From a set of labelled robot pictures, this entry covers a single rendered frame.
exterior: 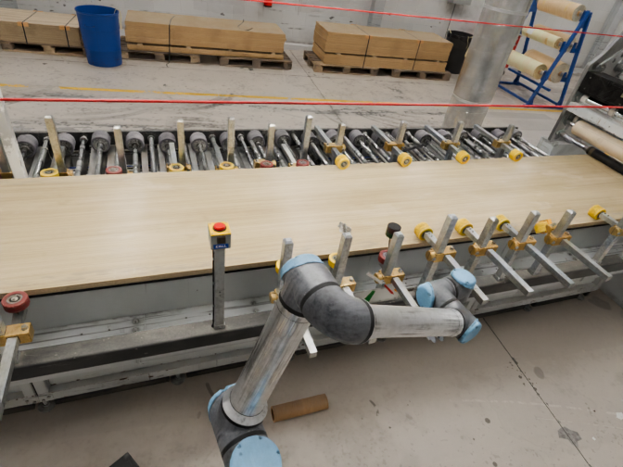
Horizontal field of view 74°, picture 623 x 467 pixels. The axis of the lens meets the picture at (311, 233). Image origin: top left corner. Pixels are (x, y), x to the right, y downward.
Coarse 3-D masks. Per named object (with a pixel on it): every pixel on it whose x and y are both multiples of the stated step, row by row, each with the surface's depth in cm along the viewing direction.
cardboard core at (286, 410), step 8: (296, 400) 220; (304, 400) 220; (312, 400) 221; (320, 400) 221; (272, 408) 216; (280, 408) 215; (288, 408) 215; (296, 408) 216; (304, 408) 218; (312, 408) 219; (320, 408) 221; (272, 416) 218; (280, 416) 213; (288, 416) 215; (296, 416) 217
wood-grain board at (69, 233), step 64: (0, 192) 192; (64, 192) 199; (128, 192) 206; (192, 192) 214; (256, 192) 223; (320, 192) 232; (384, 192) 242; (448, 192) 253; (512, 192) 265; (576, 192) 278; (0, 256) 161; (64, 256) 166; (128, 256) 171; (192, 256) 176; (256, 256) 182; (320, 256) 189
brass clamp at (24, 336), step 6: (12, 324) 143; (18, 324) 143; (30, 324) 144; (6, 330) 141; (12, 330) 141; (18, 330) 142; (30, 330) 143; (0, 336) 139; (6, 336) 139; (12, 336) 140; (18, 336) 141; (24, 336) 142; (30, 336) 143; (0, 342) 140; (24, 342) 143
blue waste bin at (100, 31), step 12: (84, 12) 576; (96, 12) 586; (108, 12) 588; (120, 12) 571; (84, 24) 551; (96, 24) 552; (108, 24) 559; (84, 36) 564; (96, 36) 562; (108, 36) 568; (120, 36) 589; (84, 48) 581; (96, 48) 571; (108, 48) 576; (120, 48) 594; (96, 60) 581; (108, 60) 586; (120, 60) 601
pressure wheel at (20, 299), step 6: (12, 294) 147; (18, 294) 148; (24, 294) 148; (6, 300) 145; (12, 300) 145; (18, 300) 146; (24, 300) 146; (6, 306) 143; (12, 306) 143; (18, 306) 144; (24, 306) 146; (12, 312) 145
